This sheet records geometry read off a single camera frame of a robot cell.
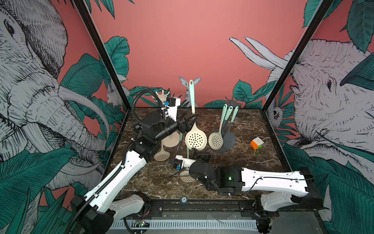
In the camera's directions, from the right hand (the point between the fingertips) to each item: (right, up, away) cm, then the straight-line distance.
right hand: (193, 146), depth 65 cm
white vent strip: (-3, -40, +5) cm, 40 cm away
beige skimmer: (-20, -10, +27) cm, 35 cm away
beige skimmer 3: (+14, 0, +21) cm, 25 cm away
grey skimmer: (+17, +15, +5) cm, 23 cm away
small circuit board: (-26, -39, +5) cm, 47 cm away
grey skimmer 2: (+22, +1, +21) cm, 31 cm away
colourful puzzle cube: (+42, -3, +30) cm, 52 cm away
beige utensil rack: (-14, -3, +36) cm, 39 cm away
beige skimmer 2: (+1, +3, +2) cm, 4 cm away
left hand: (0, +16, -4) cm, 16 cm away
